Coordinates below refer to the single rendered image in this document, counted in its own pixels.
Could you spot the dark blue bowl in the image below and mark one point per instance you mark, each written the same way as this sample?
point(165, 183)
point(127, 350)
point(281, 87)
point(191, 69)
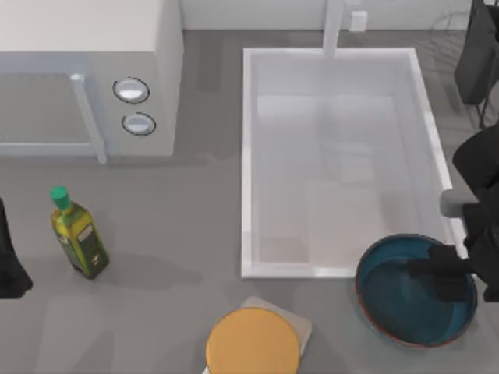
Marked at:
point(390, 304)

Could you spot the pale grey rounded box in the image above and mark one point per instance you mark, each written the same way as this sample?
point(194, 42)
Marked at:
point(452, 203)

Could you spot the beige square coaster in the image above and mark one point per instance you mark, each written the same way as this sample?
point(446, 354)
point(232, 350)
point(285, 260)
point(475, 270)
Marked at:
point(300, 323)

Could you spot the black chair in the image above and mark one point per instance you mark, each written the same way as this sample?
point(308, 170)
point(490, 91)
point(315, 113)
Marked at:
point(476, 58)

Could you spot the white sink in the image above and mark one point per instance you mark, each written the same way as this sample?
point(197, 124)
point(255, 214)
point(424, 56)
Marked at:
point(273, 156)

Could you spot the round orange board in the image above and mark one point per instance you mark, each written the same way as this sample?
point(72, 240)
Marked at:
point(253, 343)

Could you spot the tall white tap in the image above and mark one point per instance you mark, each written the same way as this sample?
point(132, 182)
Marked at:
point(332, 27)

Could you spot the small round microwave knob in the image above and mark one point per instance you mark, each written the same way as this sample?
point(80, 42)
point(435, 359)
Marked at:
point(138, 124)

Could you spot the large round microwave knob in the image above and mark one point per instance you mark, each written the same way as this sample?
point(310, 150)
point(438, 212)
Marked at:
point(131, 90)

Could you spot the pale microwave oven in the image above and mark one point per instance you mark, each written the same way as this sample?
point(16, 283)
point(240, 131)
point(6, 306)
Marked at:
point(163, 39)

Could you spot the green bottle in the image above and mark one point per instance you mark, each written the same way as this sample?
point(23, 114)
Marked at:
point(80, 241)

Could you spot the microwave oven door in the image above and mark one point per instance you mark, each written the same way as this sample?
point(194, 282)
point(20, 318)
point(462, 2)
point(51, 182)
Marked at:
point(39, 109)

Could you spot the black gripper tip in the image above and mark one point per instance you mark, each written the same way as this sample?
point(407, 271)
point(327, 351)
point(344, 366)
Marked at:
point(9, 261)

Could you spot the white wall socket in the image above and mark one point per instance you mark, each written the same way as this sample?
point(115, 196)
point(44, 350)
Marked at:
point(358, 20)

